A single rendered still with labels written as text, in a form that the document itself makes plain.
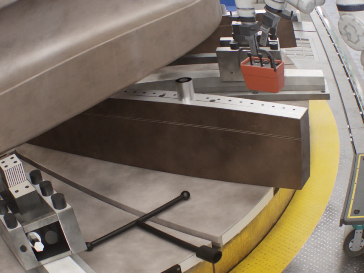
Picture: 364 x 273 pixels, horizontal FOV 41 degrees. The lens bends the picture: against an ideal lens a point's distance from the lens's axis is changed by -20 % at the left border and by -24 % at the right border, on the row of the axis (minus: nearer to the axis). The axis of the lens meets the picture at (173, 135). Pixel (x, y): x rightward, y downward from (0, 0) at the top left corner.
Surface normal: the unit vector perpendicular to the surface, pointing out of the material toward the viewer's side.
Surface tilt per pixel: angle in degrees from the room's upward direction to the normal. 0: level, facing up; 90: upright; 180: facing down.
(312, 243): 0
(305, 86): 90
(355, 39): 102
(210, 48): 90
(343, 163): 0
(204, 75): 0
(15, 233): 90
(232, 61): 90
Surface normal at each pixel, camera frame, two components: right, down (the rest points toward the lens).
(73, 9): 0.74, 0.17
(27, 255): 0.56, 0.26
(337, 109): -0.14, -0.90
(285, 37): 0.21, 0.37
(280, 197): 0.86, 0.09
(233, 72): -0.18, 0.43
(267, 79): -0.51, 0.52
